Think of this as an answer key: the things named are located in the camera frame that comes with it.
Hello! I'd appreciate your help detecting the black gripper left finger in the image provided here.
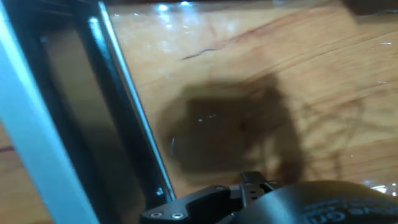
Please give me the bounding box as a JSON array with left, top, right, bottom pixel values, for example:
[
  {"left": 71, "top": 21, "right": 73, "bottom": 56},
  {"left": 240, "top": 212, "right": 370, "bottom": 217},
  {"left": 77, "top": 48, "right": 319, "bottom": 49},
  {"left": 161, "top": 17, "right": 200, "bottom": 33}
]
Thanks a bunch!
[{"left": 139, "top": 185, "right": 243, "bottom": 224}]

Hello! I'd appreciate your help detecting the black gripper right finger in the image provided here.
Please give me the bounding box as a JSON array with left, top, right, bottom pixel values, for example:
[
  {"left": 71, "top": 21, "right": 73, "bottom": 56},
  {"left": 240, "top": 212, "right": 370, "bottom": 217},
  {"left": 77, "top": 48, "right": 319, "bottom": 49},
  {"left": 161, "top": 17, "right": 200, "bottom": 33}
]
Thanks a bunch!
[{"left": 239, "top": 170, "right": 280, "bottom": 208}]

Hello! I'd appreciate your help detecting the silver microwave oven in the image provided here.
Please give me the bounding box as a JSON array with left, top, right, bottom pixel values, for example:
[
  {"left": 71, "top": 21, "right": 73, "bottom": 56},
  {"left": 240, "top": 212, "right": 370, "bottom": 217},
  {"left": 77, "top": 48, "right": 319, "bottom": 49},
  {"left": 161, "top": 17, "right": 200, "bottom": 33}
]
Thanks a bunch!
[{"left": 0, "top": 0, "right": 177, "bottom": 224}]

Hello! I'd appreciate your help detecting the orange wooden board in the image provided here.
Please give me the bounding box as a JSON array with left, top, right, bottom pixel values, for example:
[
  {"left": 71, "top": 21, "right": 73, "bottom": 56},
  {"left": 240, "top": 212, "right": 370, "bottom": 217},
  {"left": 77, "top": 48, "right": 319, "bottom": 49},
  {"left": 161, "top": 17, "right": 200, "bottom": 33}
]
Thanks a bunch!
[{"left": 0, "top": 1, "right": 398, "bottom": 224}]

